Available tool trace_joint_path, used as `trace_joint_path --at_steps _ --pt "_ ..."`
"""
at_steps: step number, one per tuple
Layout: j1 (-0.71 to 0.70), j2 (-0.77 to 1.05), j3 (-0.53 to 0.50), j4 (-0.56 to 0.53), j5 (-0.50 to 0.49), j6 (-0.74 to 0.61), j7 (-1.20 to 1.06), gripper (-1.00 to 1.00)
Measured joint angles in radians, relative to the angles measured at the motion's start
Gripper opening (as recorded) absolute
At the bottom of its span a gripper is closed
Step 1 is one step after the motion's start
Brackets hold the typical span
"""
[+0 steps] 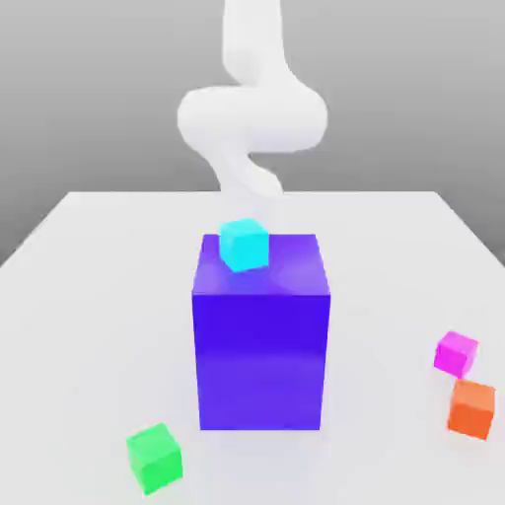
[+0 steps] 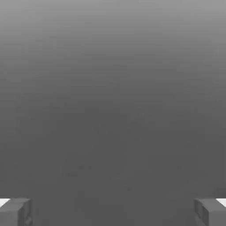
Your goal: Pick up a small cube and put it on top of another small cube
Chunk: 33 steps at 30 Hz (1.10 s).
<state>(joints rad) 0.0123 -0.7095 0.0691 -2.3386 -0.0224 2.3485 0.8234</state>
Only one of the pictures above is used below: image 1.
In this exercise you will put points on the small orange cube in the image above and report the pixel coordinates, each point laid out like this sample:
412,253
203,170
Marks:
471,408

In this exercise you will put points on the small cyan cube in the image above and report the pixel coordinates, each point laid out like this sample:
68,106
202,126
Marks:
244,244

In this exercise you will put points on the large purple box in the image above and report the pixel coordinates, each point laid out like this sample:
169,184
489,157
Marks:
260,355

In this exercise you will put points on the small green cube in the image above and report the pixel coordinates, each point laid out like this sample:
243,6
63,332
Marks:
154,457

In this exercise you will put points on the small magenta cube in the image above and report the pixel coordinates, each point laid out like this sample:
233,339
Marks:
453,353

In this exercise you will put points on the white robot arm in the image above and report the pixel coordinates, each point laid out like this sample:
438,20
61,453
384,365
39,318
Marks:
252,114

